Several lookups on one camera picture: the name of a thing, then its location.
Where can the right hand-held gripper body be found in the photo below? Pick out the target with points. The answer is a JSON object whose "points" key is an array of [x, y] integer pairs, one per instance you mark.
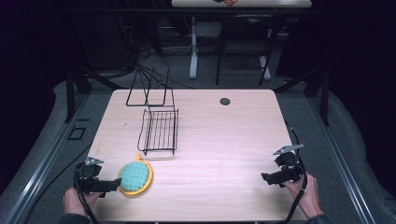
{"points": [[290, 166]]}

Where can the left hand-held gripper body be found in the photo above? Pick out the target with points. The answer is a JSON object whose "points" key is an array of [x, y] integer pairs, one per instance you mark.
{"points": [[88, 171]]}

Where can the round teal and yellow sponge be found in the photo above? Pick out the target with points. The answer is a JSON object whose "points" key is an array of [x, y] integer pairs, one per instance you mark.
{"points": [[135, 177]]}

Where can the person's right hand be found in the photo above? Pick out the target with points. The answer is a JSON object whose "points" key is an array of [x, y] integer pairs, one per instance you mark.
{"points": [[306, 196]]}

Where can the person's left hand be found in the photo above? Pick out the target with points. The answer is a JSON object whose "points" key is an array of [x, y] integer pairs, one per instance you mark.
{"points": [[74, 202]]}

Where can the black tape square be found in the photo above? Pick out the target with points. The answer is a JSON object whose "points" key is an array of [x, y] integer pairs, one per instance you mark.
{"points": [[77, 133]]}

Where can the black metal stand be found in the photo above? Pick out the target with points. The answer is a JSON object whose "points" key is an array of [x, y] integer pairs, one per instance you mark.
{"points": [[323, 93], [71, 93]]}

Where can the black round table grommet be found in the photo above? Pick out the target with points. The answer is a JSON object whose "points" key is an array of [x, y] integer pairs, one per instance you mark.
{"points": [[224, 101]]}

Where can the black chair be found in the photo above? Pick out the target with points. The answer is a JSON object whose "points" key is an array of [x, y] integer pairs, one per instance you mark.
{"points": [[246, 34]]}

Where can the white desk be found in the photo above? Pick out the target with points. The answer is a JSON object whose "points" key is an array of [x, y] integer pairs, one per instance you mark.
{"points": [[193, 46]]}

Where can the orange and dark object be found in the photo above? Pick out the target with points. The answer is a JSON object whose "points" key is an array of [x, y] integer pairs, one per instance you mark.
{"points": [[226, 2]]}

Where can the aluminium floor rail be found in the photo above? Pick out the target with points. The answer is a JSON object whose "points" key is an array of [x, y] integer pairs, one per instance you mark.
{"points": [[342, 161], [46, 161]]}

